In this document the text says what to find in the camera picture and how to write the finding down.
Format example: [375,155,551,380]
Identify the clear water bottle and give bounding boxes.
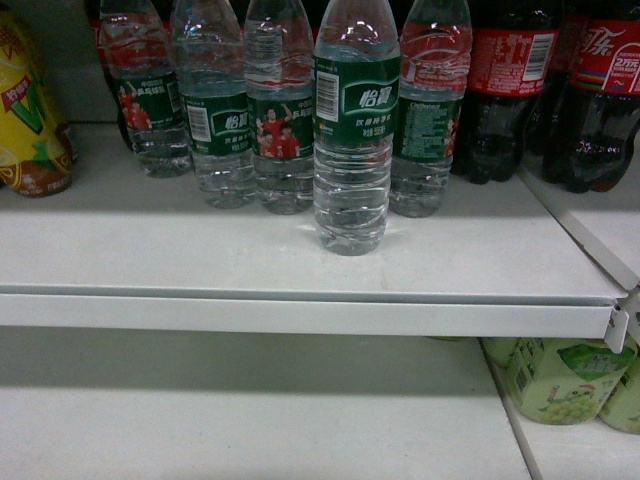
[313,1,400,256]

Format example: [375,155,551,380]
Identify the water bottle right rear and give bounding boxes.
[389,1,473,218]

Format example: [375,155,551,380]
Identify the white upper metal shelf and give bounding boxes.
[1,124,639,348]

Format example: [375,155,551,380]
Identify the white metal shelf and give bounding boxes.
[1,124,639,348]
[1,327,639,479]

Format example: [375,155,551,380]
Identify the water bottle middle red picture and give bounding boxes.
[244,0,314,215]

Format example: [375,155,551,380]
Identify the water bottle far left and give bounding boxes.
[100,1,192,178]

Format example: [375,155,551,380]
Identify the white lower metal shelf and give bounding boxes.
[1,327,639,479]

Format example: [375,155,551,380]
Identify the cola bottle red label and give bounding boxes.
[452,1,564,184]

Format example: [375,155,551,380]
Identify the cola bottle far right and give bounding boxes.
[542,1,639,193]

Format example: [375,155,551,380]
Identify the yellow lemon tea bottle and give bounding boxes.
[1,5,74,198]

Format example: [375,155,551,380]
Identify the green juice carton right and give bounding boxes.
[599,356,639,435]

